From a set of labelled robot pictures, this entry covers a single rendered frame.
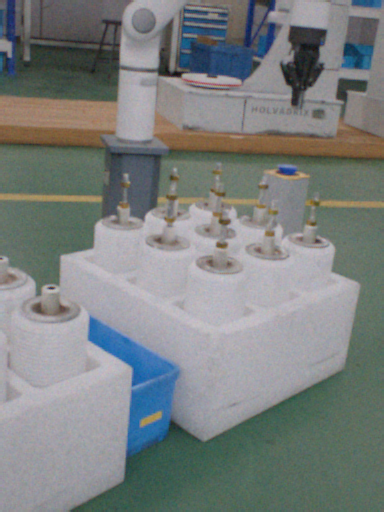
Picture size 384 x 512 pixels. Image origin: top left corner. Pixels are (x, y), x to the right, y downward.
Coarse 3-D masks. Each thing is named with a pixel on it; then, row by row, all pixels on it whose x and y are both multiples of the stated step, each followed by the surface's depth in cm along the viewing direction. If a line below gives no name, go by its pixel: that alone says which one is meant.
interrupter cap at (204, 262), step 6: (198, 258) 107; (204, 258) 108; (210, 258) 108; (228, 258) 109; (234, 258) 108; (198, 264) 104; (204, 264) 105; (210, 264) 106; (228, 264) 107; (234, 264) 106; (240, 264) 106; (204, 270) 103; (210, 270) 103; (216, 270) 103; (222, 270) 103; (228, 270) 103; (234, 270) 104; (240, 270) 104
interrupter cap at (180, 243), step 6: (156, 234) 116; (150, 240) 113; (156, 240) 114; (174, 240) 115; (180, 240) 115; (186, 240) 115; (150, 246) 111; (156, 246) 110; (162, 246) 111; (168, 246) 111; (174, 246) 111; (180, 246) 112; (186, 246) 112
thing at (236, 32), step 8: (192, 0) 742; (208, 0) 708; (216, 0) 710; (224, 0) 713; (232, 0) 715; (240, 0) 717; (232, 8) 718; (240, 8) 720; (232, 16) 721; (240, 16) 723; (232, 24) 724; (240, 24) 726; (232, 32) 727; (240, 32) 729; (232, 40) 730; (240, 40) 732
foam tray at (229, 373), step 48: (96, 288) 117; (336, 288) 121; (144, 336) 110; (192, 336) 102; (240, 336) 102; (288, 336) 112; (336, 336) 124; (192, 384) 104; (240, 384) 106; (288, 384) 117; (192, 432) 106
